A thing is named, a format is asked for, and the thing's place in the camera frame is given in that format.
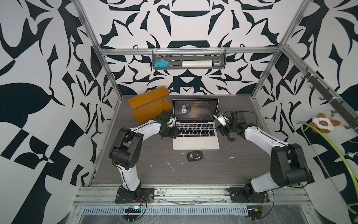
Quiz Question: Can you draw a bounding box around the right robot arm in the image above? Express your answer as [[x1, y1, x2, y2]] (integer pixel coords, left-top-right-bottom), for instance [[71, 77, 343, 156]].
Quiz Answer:
[[213, 111, 311, 196]]

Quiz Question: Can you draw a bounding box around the plush cat toy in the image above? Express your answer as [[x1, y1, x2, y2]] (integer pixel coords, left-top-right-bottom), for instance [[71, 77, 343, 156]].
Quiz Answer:
[[309, 113, 341, 133]]

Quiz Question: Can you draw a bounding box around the right controller board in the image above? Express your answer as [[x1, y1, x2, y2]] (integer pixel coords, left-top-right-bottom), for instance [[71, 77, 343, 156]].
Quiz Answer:
[[248, 208, 262, 220]]

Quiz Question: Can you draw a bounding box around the black hook rail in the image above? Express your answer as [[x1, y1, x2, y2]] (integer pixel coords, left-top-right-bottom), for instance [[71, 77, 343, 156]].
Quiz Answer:
[[301, 66, 358, 133]]

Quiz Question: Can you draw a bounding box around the controller board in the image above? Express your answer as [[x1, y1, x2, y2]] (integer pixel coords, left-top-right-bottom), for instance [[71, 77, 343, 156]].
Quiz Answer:
[[125, 206, 142, 214], [248, 208, 262, 220]]

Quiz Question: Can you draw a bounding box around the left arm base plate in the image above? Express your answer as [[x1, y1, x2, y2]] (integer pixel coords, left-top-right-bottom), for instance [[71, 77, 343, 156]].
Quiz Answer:
[[115, 186, 155, 203]]

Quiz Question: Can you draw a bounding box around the teal cloth ball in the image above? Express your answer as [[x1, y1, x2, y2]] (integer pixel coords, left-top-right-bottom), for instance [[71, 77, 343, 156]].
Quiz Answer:
[[153, 58, 170, 70]]

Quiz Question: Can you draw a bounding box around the black wireless mouse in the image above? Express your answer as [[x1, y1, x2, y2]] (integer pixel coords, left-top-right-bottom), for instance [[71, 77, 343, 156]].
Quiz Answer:
[[187, 150, 203, 162]]

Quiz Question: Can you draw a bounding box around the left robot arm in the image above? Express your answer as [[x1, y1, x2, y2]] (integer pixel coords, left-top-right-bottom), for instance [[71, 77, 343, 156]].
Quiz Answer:
[[109, 110, 178, 197]]

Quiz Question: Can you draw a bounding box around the green hose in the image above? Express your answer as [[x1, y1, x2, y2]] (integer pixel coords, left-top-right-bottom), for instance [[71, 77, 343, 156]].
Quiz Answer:
[[297, 121, 358, 222]]

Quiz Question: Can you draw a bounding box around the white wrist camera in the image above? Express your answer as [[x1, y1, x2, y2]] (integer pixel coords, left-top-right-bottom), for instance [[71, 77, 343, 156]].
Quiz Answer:
[[214, 111, 230, 127], [166, 115, 176, 127]]

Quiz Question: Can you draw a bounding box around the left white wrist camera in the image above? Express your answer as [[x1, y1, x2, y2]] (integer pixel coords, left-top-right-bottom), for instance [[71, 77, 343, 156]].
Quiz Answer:
[[166, 115, 176, 127]]

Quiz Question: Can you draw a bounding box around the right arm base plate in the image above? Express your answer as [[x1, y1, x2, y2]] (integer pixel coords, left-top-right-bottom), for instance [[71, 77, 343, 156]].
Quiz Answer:
[[227, 187, 270, 203]]

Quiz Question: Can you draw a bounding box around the white paper roll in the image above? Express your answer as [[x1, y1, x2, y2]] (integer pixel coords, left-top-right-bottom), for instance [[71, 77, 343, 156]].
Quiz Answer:
[[182, 60, 213, 68]]

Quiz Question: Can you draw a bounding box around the grey wall shelf tray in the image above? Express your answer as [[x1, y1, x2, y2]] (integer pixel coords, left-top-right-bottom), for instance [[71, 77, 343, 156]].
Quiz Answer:
[[151, 48, 227, 70]]

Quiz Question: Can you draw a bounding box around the left controller board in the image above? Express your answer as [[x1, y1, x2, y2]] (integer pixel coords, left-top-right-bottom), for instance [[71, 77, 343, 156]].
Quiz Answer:
[[125, 206, 142, 214]]

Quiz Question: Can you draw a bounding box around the silver laptop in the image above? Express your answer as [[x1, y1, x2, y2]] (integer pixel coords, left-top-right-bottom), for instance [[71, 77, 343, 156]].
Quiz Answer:
[[172, 99, 220, 150]]

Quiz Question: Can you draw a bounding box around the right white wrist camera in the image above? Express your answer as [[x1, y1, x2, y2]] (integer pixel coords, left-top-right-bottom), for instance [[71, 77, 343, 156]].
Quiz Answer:
[[214, 111, 230, 127]]

